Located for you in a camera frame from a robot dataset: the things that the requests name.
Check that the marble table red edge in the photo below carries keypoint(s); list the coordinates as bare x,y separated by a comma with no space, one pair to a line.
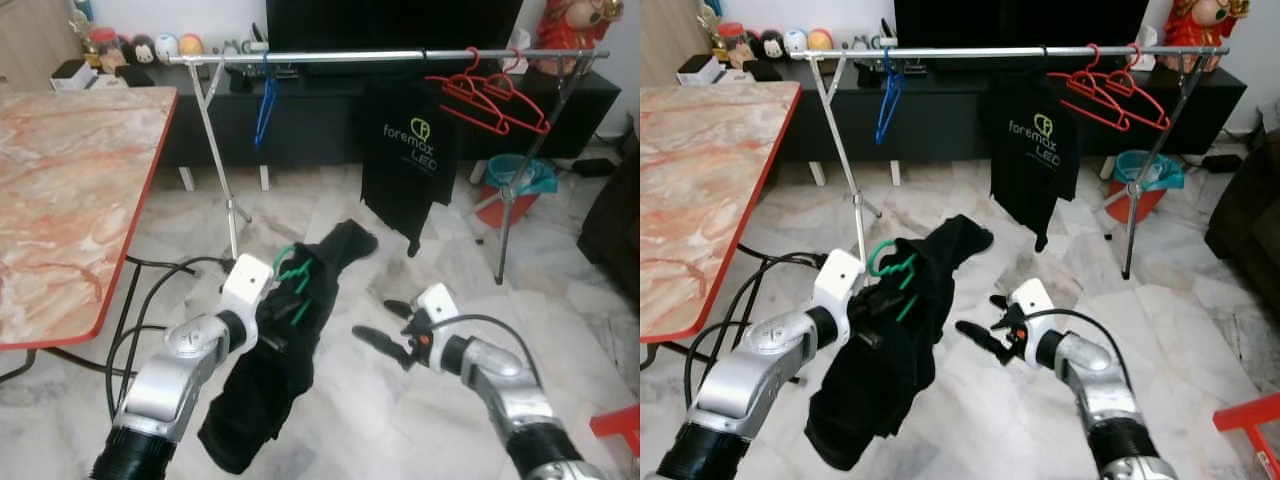
70,200
700,190

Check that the silver metal clothes rack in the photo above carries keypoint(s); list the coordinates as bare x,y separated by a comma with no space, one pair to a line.
950,52
350,55

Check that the red plastic stool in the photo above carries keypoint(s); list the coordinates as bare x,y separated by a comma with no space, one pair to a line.
620,420
1250,410

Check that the black flat television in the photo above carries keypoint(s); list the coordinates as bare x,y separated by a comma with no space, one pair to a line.
1020,25
390,25

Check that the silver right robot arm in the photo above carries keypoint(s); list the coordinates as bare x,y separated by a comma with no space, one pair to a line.
510,385
1095,385

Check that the black T-shirt green logo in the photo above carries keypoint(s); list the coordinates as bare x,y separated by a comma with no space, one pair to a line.
405,170
265,390
1030,165
880,390

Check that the black power adapter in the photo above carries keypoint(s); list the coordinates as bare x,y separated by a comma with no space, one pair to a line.
595,167
1220,162

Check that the black TV console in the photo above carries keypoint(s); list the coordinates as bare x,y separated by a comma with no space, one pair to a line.
940,110
320,110

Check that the dark brown sofa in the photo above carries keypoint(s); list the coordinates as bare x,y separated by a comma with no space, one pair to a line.
1250,215
615,220

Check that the red figurine statue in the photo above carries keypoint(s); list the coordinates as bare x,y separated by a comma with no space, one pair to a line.
575,25
1200,22

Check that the white cardboard box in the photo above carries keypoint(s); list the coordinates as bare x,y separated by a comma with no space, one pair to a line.
700,70
72,76

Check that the black round plush toy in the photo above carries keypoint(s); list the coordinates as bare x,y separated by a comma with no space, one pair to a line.
142,48
771,44

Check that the gold trophy figurine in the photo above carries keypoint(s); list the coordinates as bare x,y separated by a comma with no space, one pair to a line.
710,22
80,25

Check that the green plastic hanger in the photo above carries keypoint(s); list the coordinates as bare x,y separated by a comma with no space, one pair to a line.
900,268
295,272

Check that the white round plush toy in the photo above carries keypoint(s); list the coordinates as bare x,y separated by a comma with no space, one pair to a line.
795,41
166,46

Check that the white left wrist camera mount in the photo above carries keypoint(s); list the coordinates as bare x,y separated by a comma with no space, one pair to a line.
245,285
838,280

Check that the blue plastic hanger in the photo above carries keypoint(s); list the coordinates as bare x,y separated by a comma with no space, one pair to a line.
887,105
263,115

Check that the red plastic bucket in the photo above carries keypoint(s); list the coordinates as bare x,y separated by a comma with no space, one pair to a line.
1125,203
495,208

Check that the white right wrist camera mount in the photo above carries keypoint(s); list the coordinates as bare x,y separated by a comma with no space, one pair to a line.
1032,298
436,302

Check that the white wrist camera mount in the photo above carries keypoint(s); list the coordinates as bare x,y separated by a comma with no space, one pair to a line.
1032,298
245,285
838,280
436,302

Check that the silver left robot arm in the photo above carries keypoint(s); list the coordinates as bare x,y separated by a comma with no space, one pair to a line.
165,385
740,385

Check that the orange round plush toy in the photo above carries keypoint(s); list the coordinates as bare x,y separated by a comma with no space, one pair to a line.
820,40
190,45

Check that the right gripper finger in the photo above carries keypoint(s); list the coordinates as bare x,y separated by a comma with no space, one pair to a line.
985,339
1000,302
385,345
400,308

